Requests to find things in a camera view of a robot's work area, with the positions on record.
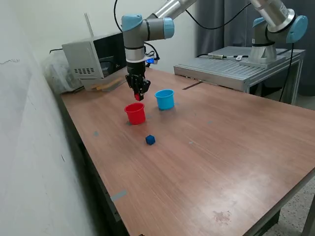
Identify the light blue plastic bin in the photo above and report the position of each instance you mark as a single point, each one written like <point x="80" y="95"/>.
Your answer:
<point x="164" y="102"/>

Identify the silver blue-jointed robot arm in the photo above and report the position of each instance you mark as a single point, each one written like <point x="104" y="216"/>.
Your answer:
<point x="157" y="28"/>

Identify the aluminium robot base table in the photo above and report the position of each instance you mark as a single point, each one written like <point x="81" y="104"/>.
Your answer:
<point x="221" y="71"/>

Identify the long grey tape piece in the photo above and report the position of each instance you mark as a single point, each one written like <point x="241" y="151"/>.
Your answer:
<point x="118" y="195"/>

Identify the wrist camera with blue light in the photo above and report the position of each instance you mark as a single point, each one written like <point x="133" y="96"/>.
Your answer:
<point x="152" y="60"/>

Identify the white thin rod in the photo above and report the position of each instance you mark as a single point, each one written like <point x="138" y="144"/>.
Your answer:
<point x="89" y="24"/>

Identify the silver microwave oven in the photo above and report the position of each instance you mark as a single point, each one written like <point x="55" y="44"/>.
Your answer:
<point x="83" y="56"/>

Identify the wooden stick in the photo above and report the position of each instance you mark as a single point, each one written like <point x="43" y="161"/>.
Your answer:
<point x="108" y="83"/>
<point x="105" y="86"/>

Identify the black tape strip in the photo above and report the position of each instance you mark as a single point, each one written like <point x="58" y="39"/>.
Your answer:
<point x="192" y="86"/>

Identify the red cube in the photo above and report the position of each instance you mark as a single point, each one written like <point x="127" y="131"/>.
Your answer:
<point x="138" y="97"/>

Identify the red plastic bin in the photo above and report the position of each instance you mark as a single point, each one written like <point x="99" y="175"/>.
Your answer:
<point x="135" y="115"/>

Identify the clear acrylic microwave stand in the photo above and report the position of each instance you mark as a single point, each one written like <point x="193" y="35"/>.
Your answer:
<point x="118" y="78"/>

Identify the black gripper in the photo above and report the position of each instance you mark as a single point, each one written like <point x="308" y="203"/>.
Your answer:
<point x="136" y="68"/>

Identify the blue cube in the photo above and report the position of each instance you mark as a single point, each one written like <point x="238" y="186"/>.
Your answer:
<point x="150" y="140"/>

